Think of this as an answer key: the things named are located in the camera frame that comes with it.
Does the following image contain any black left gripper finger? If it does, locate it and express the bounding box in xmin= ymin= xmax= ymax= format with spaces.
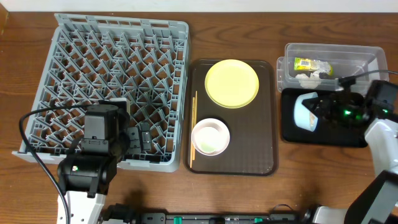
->
xmin=127 ymin=127 xmax=141 ymax=154
xmin=140 ymin=122 xmax=152 ymax=151

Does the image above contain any light blue bowl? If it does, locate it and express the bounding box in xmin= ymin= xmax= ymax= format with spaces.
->
xmin=294 ymin=92 xmax=318 ymax=132

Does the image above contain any white tissue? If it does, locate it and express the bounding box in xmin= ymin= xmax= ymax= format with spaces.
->
xmin=296 ymin=71 xmax=322 ymax=89

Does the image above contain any green snack wrapper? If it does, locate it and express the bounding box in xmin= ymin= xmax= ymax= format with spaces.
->
xmin=294 ymin=57 xmax=333 ymax=75

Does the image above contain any white cup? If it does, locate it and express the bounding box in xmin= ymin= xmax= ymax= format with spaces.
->
xmin=197 ymin=127 xmax=220 ymax=154

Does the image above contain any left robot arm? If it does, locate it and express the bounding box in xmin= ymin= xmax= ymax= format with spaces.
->
xmin=57 ymin=98 xmax=150 ymax=223

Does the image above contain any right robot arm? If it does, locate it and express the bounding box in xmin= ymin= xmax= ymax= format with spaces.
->
xmin=294 ymin=92 xmax=397 ymax=223

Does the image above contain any black waste tray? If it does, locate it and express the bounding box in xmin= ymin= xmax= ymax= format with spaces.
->
xmin=281 ymin=88 xmax=368 ymax=148

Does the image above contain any clear plastic bin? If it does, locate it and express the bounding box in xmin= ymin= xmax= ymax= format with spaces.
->
xmin=277 ymin=43 xmax=387 ymax=91

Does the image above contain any grey plastic dish rack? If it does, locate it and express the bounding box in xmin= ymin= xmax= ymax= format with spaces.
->
xmin=25 ymin=14 xmax=190 ymax=172

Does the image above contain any brown serving tray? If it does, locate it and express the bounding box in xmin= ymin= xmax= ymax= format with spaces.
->
xmin=183 ymin=59 xmax=279 ymax=177

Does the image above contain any yellow plate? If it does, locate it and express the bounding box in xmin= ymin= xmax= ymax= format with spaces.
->
xmin=205 ymin=59 xmax=259 ymax=109

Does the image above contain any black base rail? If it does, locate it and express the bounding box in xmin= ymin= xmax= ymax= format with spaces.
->
xmin=99 ymin=203 xmax=308 ymax=224

